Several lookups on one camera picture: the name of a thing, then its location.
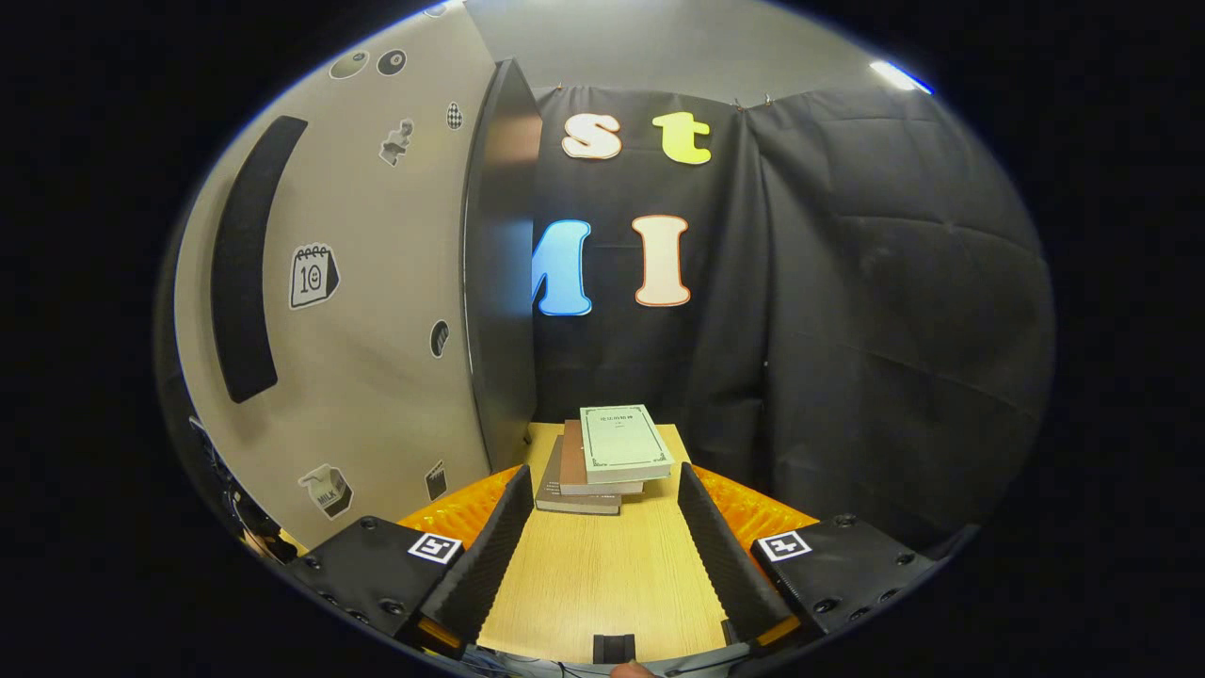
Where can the narrow ceiling light panel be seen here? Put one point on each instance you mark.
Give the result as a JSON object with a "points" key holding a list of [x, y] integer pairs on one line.
{"points": [[899, 77]]}

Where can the green book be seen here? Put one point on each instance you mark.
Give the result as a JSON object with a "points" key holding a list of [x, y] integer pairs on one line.
{"points": [[621, 443]]}

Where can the black backdrop cloth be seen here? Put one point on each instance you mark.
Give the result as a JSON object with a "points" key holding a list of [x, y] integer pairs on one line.
{"points": [[894, 330]]}

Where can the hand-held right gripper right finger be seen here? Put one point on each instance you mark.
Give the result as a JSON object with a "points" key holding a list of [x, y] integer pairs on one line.
{"points": [[720, 556]]}

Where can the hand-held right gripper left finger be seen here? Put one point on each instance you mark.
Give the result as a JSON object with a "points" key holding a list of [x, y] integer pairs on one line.
{"points": [[499, 556]]}

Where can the dark grey cabinet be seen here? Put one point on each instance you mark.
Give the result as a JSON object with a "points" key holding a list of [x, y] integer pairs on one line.
{"points": [[504, 282]]}

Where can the beige cabinet door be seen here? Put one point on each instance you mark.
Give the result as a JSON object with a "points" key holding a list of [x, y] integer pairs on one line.
{"points": [[377, 358]]}

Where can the dark brown book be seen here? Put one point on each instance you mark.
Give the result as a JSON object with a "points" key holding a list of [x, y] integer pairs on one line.
{"points": [[551, 494]]}

